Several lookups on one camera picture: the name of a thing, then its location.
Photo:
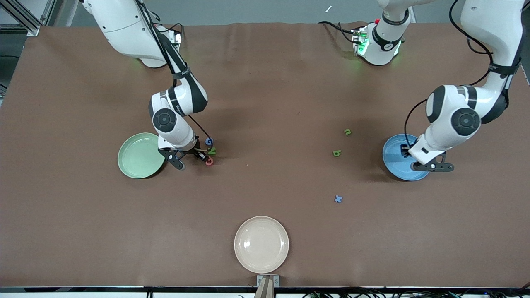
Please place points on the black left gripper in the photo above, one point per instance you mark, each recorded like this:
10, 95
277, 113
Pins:
404, 148

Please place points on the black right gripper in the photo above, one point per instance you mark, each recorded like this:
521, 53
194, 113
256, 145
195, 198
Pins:
196, 152

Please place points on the pink capital letter Q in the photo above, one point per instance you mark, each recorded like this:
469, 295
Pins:
206, 162

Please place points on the green capital letter N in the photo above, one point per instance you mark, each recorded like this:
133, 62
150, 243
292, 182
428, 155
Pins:
212, 151

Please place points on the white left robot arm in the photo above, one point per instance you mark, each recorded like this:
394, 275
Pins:
451, 124

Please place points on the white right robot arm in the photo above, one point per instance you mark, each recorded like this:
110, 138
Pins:
124, 25

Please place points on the blue plate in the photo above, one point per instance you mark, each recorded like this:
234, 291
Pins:
393, 163

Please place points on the mint green plate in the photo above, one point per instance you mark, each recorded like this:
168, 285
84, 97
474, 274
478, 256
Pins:
136, 157

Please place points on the brown table cover sheet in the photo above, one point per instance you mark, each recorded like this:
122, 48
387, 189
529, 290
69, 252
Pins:
265, 186

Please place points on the beige plate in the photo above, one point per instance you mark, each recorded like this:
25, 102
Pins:
261, 244

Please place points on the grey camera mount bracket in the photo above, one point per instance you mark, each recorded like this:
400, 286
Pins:
268, 289

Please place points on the aluminium frame profile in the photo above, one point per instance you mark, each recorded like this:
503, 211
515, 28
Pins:
22, 18

